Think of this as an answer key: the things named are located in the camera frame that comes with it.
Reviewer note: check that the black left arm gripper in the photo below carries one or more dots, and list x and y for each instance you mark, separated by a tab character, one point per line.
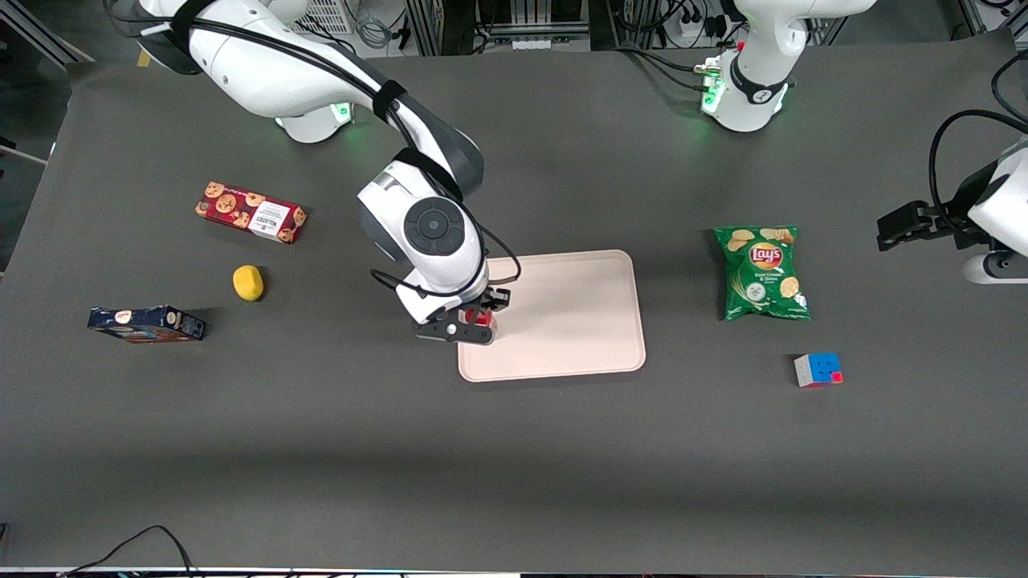
940	219

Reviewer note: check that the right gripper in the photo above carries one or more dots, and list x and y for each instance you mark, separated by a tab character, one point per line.
491	299

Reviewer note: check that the red Coca-Cola bottle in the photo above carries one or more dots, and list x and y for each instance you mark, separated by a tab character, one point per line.
482	318

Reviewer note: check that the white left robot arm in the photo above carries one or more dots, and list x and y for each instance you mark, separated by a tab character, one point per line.
751	96

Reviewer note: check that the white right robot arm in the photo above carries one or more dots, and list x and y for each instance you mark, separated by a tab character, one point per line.
265	80

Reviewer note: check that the beige plastic tray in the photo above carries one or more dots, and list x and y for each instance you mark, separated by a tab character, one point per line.
570	317

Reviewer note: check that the green Lay's chips bag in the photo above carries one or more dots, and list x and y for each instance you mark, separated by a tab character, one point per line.
763	273

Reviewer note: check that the Rubik's cube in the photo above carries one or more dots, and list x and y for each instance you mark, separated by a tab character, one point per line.
817	369

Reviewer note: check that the yellow lemon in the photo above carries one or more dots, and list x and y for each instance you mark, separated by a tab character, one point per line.
247	282

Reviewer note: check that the red cookie box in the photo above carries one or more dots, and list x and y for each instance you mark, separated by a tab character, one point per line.
250	213

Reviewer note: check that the white power strip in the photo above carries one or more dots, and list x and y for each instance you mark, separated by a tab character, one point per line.
695	24

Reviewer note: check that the dark blue snack box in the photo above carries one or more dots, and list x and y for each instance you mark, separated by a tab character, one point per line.
144	323

